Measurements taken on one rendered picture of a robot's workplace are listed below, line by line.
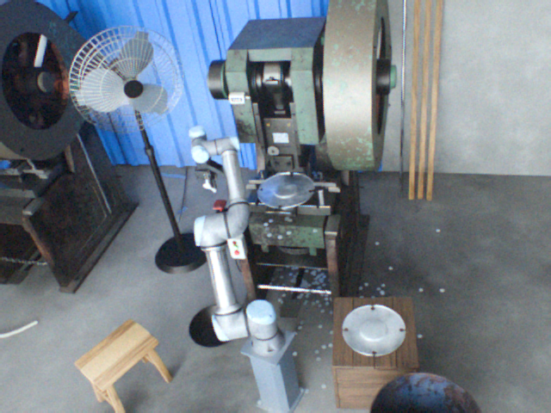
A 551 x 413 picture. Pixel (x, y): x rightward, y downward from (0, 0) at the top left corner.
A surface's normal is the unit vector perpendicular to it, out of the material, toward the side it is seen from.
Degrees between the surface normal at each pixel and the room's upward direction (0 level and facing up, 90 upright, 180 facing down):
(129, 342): 0
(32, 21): 90
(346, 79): 65
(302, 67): 45
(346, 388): 90
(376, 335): 0
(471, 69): 90
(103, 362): 0
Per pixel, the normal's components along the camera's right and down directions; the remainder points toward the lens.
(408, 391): 0.10, 0.58
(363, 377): -0.11, 0.63
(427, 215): -0.14, -0.77
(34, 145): 0.95, 0.07
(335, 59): -0.27, 0.08
